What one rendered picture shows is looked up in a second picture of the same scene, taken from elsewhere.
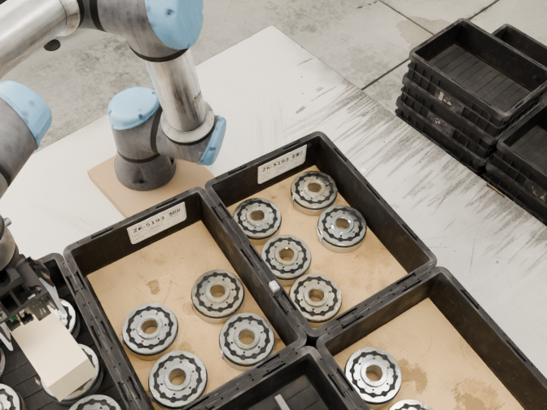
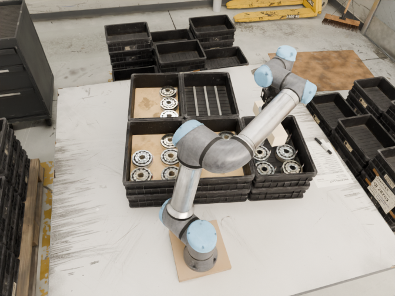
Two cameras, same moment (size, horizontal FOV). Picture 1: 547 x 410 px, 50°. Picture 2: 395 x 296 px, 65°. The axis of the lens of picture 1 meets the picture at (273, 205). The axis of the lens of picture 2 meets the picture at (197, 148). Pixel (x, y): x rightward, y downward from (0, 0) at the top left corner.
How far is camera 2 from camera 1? 1.52 m
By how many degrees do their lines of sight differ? 73
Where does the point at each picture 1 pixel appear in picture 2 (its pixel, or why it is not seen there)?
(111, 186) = (221, 250)
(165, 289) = not seen: hidden behind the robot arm
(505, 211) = (61, 164)
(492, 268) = (91, 149)
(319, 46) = not seen: outside the picture
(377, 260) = (138, 147)
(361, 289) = (151, 141)
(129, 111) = (206, 226)
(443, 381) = (149, 112)
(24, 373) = (274, 163)
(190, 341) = not seen: hidden behind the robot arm
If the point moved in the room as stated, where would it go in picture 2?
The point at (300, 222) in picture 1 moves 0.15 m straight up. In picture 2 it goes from (154, 171) to (152, 152)
